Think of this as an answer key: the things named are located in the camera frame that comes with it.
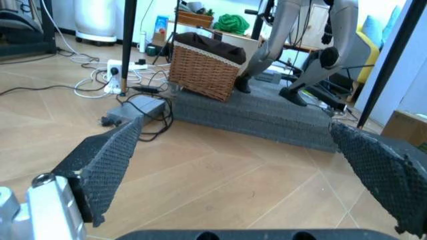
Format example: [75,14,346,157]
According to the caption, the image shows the black table leg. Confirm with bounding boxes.
[356,0,427,129]
[120,0,139,97]

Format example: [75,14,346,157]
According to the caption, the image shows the brown wicker basket dark liner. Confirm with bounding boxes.
[168,32,248,103]

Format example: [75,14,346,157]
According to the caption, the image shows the black furniture frame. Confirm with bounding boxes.
[0,0,58,61]

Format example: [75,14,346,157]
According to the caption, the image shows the grey power adapter brick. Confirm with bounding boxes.
[106,95,167,123]

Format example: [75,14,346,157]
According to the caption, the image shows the grey humanoid robot legs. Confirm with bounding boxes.
[234,0,360,107]

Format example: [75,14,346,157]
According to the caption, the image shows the green crumpled cloth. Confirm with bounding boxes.
[212,13,251,36]

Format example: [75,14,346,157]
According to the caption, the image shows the white cable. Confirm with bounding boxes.
[39,0,171,99]

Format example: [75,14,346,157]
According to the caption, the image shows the black cable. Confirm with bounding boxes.
[115,70,175,142]

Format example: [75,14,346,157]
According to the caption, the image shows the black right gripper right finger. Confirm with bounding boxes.
[328,121,427,238]

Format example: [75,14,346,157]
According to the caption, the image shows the cardboard box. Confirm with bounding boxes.
[380,109,427,148]

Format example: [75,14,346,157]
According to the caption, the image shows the dark grey foam platform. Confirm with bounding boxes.
[170,78,339,153]

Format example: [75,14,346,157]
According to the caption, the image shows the white power strip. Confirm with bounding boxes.
[103,59,149,95]

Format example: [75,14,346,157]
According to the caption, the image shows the yellow sofa with blue cushions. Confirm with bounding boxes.
[354,5,403,86]

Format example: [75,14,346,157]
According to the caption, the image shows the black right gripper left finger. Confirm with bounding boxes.
[0,116,145,240]

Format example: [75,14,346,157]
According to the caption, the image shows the white bottle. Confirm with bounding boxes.
[137,31,148,53]

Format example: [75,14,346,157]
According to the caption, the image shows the wooden crate with plants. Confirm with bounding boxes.
[176,8,215,29]

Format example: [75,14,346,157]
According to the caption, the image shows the white cylindrical appliance on wheels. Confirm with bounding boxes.
[73,0,119,46]

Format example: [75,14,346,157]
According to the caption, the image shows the blue and white carton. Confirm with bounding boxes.
[154,15,171,35]

